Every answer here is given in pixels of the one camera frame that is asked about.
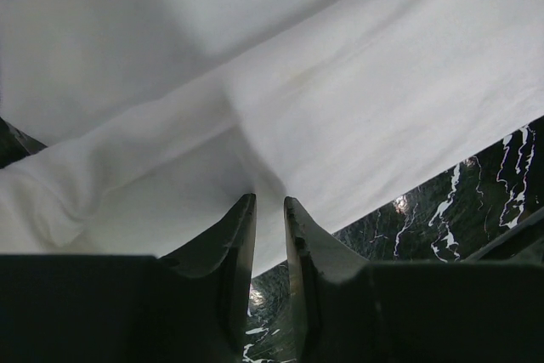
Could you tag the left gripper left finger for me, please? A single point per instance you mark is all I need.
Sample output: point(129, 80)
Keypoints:
point(188, 306)

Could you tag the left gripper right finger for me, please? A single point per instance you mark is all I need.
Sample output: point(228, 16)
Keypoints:
point(346, 308)

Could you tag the white printed t-shirt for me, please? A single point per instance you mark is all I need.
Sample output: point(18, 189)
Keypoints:
point(157, 115)

